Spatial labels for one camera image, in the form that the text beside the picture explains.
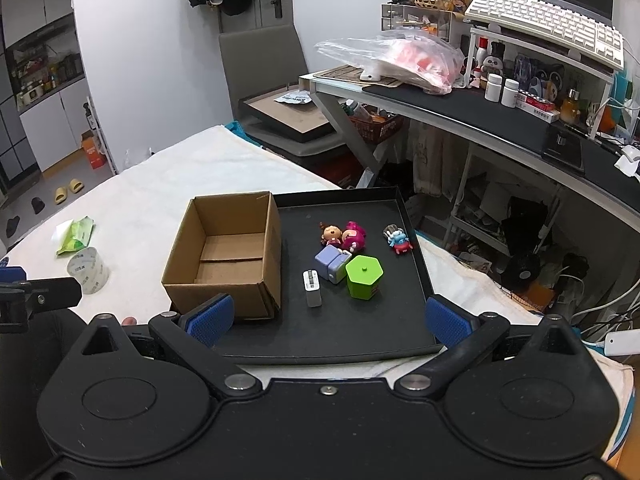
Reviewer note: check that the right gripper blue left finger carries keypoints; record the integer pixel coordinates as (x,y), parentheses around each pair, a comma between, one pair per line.
(189,340)

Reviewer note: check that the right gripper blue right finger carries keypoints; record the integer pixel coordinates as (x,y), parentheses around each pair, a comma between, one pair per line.
(468,340)

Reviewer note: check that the small red blue toy figure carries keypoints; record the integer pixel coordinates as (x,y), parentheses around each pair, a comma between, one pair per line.
(397,239)

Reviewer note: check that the green hexagonal container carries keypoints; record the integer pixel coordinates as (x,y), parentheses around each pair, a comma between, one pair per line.
(363,275)

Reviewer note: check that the white rectangular power bank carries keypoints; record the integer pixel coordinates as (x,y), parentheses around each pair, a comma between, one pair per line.
(312,288)

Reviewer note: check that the magenta doll figurine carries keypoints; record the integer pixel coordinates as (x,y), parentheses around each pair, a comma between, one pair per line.
(353,238)

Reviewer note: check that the purple cube toy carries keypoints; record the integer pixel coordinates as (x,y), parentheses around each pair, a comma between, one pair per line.
(330,263)

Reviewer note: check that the brown haired doll figurine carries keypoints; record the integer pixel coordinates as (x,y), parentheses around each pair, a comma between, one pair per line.
(330,235)

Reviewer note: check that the clear tape roll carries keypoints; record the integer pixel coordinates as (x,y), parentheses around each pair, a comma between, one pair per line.
(88,268)

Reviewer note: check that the green wet wipes pack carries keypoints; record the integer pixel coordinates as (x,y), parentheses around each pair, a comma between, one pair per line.
(72,235)

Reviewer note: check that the brown cardboard box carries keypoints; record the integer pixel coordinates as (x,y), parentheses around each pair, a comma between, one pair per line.
(228,244)

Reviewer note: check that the black flat tray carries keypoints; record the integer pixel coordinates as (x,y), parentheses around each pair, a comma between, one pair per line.
(388,326)

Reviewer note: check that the yellow slippers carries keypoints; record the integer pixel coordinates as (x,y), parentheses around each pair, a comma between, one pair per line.
(75,186)

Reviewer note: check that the orange box on floor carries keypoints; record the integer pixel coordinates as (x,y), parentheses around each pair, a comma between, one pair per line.
(95,157)

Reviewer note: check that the white cabinet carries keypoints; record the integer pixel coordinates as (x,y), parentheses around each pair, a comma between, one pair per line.
(47,74)

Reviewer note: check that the black desk mat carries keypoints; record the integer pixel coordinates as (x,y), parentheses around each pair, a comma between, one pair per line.
(518,127)

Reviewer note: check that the red plastic basket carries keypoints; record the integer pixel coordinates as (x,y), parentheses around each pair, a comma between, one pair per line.
(376,129)

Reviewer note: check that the red cigarette carton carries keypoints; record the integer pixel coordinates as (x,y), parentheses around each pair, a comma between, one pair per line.
(536,107)

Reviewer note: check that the white pill bottle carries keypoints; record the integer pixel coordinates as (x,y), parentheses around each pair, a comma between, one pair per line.
(493,87)
(510,92)

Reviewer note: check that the curved grey desk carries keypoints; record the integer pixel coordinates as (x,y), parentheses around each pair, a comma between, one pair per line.
(327,95)

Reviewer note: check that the brown framed board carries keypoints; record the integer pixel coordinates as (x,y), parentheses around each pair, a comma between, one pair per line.
(289,112)

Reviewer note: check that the clear plastic bag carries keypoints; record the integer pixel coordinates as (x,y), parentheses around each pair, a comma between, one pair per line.
(409,55)

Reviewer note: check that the grey chair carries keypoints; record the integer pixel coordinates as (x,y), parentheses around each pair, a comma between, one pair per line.
(262,60)

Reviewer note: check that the white keyboard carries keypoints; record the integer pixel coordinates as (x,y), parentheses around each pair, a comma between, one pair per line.
(554,23)

